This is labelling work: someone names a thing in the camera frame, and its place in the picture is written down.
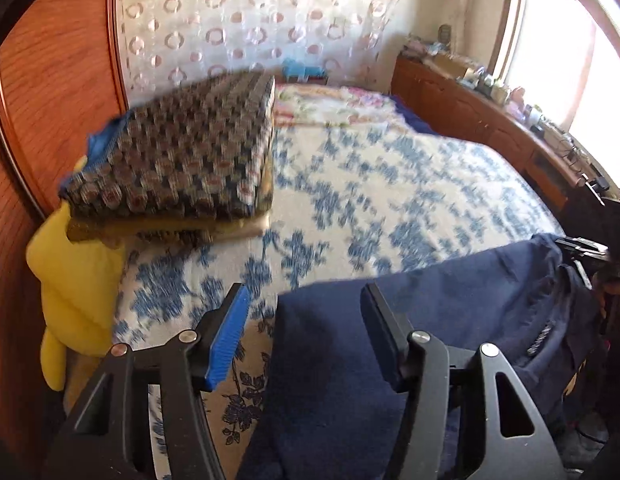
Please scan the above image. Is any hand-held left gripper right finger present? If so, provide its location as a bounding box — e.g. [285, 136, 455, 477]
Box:
[360, 282, 567, 480]

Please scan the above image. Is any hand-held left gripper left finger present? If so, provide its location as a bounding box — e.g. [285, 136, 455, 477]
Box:
[52, 282, 251, 480]

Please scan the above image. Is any navy printed t-shirt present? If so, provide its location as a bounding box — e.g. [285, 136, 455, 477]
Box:
[235, 232, 614, 480]

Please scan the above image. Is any blue floral bed sheet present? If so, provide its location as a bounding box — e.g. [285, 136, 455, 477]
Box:
[65, 124, 566, 480]

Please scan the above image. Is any yellow plush toy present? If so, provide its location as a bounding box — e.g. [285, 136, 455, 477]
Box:
[26, 154, 127, 392]

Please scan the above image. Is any long wooden cabinet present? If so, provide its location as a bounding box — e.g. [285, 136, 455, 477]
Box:
[390, 54, 593, 211]

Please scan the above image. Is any wooden framed window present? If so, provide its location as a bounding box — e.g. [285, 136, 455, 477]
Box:
[490, 0, 620, 192]

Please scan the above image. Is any pink floral quilt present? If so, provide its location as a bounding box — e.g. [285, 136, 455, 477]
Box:
[272, 84, 417, 129]

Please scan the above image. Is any blue tissue box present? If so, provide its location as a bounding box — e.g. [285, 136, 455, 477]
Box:
[282, 57, 317, 84]

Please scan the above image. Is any brown slatted wooden wardrobe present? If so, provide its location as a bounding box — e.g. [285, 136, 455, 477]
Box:
[0, 0, 132, 480]

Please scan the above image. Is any sheer circle-patterned curtain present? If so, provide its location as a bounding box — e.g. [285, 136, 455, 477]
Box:
[112, 0, 409, 107]

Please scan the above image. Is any ring-patterned folded cushion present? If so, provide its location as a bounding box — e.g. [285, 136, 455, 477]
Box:
[57, 72, 277, 249]

